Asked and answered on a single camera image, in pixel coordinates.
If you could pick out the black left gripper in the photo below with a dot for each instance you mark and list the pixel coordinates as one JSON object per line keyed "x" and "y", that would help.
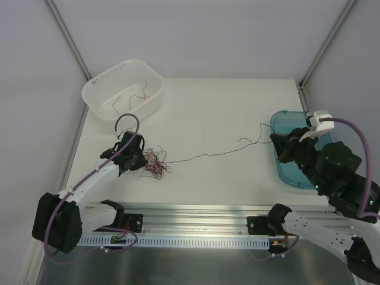
{"x": 136, "y": 160}

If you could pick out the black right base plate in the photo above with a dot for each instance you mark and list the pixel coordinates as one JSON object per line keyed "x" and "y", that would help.
{"x": 257, "y": 225}

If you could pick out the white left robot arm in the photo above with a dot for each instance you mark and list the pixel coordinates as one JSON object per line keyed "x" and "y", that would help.
{"x": 62, "y": 219}

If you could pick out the teal plastic bin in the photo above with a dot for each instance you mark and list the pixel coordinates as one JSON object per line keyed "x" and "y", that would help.
{"x": 283, "y": 122}

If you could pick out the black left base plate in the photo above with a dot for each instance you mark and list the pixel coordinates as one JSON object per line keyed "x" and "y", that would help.
{"x": 133, "y": 222}

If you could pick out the white plastic basket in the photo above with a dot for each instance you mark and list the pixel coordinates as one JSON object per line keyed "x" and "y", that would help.
{"x": 128, "y": 87}

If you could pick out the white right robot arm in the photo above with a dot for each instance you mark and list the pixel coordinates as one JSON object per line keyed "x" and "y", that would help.
{"x": 332, "y": 171}

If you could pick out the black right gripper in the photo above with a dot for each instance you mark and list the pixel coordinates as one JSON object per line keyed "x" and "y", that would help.
{"x": 291, "y": 145}

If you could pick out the white slotted cable duct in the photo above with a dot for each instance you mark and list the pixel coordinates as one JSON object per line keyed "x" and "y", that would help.
{"x": 176, "y": 242}

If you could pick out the aluminium mounting rail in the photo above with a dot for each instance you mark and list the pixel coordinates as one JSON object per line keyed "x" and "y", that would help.
{"x": 221, "y": 220}

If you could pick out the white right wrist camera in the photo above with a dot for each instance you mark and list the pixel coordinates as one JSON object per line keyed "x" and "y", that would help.
{"x": 316, "y": 126}

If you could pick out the right aluminium frame post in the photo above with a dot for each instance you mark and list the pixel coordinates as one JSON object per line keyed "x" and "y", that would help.
{"x": 327, "y": 42}

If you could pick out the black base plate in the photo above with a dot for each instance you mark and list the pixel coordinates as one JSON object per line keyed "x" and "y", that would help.
{"x": 133, "y": 222}
{"x": 257, "y": 225}

